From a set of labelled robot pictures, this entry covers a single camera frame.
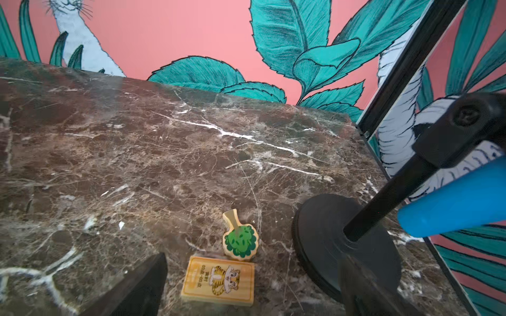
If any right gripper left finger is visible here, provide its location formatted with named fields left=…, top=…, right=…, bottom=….
left=81, top=252, right=167, bottom=316

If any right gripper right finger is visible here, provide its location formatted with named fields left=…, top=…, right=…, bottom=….
left=339, top=256, right=423, bottom=315

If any blue microphone on black stand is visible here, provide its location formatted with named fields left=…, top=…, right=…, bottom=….
left=292, top=93, right=505, bottom=303

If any small wooden toy block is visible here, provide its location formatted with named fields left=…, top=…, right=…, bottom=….
left=181, top=256, right=255, bottom=306

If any wooden green tree toy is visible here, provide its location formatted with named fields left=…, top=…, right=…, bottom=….
left=222, top=209, right=260, bottom=261

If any black right frame post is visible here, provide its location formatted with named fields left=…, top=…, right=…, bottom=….
left=357, top=0, right=466, bottom=140

